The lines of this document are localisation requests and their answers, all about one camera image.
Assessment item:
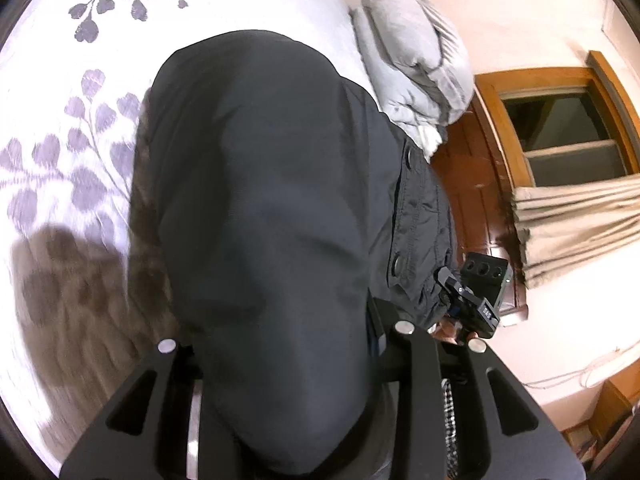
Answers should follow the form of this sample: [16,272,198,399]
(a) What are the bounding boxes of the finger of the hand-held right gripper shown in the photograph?
[436,266,477,322]

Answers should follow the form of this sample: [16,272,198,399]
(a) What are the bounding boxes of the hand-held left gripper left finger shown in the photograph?
[60,340,207,480]

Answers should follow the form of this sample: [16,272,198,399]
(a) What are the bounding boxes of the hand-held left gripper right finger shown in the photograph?
[366,300,586,480]

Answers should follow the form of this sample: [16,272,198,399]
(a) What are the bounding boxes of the black pants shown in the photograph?
[127,30,458,478]

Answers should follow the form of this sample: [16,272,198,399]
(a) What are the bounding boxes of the person's right hand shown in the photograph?
[431,319,475,345]

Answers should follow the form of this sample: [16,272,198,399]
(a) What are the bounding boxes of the dark wooden bedside table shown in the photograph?
[432,112,531,328]

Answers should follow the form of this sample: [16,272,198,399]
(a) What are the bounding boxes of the beige curtain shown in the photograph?
[510,172,640,291]

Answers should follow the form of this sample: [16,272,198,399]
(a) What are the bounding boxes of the light wooden cabinet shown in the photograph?
[562,374,640,463]

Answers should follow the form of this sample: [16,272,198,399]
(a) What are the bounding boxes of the wooden framed window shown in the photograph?
[472,50,640,202]

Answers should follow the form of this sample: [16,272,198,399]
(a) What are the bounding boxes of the white leaf-patterned bed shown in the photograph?
[0,0,382,463]

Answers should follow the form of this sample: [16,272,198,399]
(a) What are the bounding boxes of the grey folded quilt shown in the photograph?
[350,0,476,157]

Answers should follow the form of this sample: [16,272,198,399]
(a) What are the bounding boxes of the white cable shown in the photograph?
[522,342,640,392]

